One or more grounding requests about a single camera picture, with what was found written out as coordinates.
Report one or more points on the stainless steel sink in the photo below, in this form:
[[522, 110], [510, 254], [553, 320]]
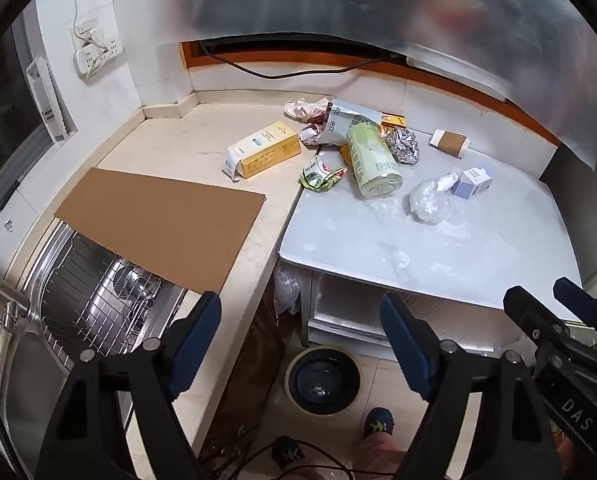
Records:
[[28, 370]]

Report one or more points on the white wall rack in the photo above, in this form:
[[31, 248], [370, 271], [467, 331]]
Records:
[[48, 105]]

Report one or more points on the round bin with dark liner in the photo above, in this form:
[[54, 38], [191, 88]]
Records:
[[323, 380]]

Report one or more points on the small blue and white box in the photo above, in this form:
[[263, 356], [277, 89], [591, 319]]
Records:
[[471, 182]]

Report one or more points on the blue patterned shoe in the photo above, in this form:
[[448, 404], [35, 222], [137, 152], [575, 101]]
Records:
[[378, 422], [287, 452]]

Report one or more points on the white paper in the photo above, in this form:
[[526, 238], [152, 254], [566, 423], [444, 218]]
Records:
[[298, 109]]

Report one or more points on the clear plastic bag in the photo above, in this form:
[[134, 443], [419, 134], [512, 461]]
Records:
[[431, 205]]

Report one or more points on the small white bottle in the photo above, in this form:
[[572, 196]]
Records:
[[448, 181]]

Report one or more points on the brown cabinet door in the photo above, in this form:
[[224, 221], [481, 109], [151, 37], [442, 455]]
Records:
[[248, 360]]

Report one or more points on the pale green can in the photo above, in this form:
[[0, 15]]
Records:
[[376, 160]]

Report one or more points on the crumpled foil ball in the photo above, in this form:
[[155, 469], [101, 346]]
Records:
[[404, 146]]

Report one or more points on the yellow and white box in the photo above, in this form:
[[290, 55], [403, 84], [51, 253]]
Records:
[[268, 152]]

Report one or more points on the orange wooden window frame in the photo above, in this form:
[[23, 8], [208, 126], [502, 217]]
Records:
[[191, 55]]

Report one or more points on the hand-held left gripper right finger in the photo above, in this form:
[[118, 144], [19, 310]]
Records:
[[403, 340]]

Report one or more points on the white wall socket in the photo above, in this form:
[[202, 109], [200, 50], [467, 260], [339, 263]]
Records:
[[98, 60]]

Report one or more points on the green and white packet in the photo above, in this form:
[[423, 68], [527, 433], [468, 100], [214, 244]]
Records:
[[321, 174]]

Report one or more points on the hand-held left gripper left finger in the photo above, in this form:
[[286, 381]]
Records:
[[198, 340]]

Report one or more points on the brown cardboard sheet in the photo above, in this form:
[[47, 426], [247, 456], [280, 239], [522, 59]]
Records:
[[163, 225]]

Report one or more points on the person's leg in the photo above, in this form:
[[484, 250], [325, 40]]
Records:
[[378, 455]]

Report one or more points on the grey window frame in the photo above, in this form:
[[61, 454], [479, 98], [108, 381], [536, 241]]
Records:
[[13, 160]]

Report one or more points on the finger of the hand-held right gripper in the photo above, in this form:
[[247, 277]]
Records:
[[578, 297], [531, 315]]

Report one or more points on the yellow and red box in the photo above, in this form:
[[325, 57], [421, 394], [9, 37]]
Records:
[[393, 120]]

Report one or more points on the plastic bag under table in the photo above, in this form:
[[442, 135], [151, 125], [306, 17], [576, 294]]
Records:
[[286, 290]]

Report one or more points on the white printed bag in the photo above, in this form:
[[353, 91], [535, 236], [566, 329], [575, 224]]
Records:
[[339, 121]]

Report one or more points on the metal faucet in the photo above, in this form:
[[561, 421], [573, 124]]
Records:
[[8, 305]]

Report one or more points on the brown paper cup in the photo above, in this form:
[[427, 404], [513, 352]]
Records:
[[451, 143]]

